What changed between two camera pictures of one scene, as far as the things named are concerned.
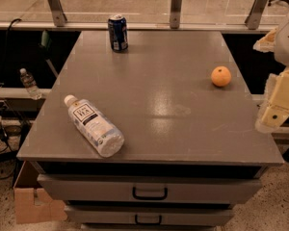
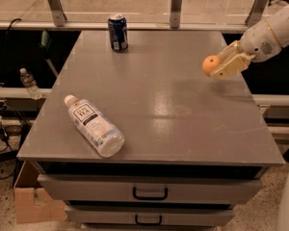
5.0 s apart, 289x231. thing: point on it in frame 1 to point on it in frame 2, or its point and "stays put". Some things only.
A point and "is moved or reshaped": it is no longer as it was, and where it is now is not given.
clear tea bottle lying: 100,132 stays put
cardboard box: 33,203 stays put
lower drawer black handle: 147,223 stays put
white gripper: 288,45 to 259,42
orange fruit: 221,76 is moved or reshaped
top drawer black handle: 149,198 stays put
